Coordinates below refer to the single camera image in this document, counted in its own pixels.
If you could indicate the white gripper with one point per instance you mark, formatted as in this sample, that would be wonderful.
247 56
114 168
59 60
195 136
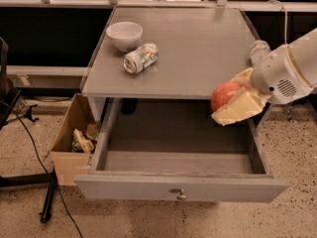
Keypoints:
278 72

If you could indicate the red apple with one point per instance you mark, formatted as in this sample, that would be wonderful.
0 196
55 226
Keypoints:
223 93

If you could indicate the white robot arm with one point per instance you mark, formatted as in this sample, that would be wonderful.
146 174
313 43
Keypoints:
280 76

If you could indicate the open grey top drawer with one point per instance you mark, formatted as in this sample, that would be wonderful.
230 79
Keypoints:
167 144

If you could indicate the silver drawer knob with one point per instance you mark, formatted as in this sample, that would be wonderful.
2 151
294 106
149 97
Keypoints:
179 193

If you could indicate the clear plastic bottle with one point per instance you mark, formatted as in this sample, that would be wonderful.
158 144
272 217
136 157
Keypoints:
258 50

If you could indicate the grey cabinet table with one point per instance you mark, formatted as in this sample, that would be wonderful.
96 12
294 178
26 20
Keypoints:
198 48

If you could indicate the crushed soda can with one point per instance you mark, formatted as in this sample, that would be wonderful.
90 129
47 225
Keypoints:
139 59

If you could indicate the white ceramic bowl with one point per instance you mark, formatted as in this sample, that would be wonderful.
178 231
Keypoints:
125 36

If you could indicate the snack bag in box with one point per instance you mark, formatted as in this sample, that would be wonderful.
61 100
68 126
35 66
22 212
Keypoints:
81 143

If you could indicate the cardboard box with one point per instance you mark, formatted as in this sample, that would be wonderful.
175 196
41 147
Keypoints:
69 161

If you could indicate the black stand base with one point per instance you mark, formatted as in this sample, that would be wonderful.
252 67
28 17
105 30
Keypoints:
9 95

